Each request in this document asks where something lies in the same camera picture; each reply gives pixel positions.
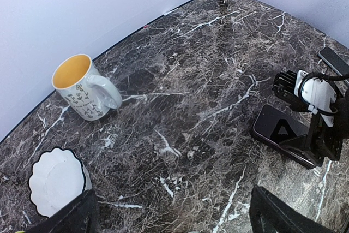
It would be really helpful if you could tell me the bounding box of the white scalloped bowl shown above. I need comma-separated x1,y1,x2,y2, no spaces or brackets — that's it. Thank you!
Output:
28,147,92,218

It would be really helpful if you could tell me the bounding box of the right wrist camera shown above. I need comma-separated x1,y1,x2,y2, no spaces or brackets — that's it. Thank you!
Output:
272,70,342,128

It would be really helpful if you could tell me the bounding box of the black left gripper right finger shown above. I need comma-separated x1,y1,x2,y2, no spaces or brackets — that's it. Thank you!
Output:
249,185,332,232

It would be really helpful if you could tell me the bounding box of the black smartphone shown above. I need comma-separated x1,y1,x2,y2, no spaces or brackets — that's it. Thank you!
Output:
251,104,316,169

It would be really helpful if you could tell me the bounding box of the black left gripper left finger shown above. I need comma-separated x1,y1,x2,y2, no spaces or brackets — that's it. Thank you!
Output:
26,189,98,232

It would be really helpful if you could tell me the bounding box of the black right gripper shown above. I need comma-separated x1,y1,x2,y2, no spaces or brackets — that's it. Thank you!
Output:
279,113,344,166

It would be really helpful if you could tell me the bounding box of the white floral mug yellow inside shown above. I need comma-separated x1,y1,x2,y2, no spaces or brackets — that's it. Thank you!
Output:
51,54,122,121

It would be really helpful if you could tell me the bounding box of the silver edged smartphone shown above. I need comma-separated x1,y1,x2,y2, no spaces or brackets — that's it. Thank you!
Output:
318,47,349,75

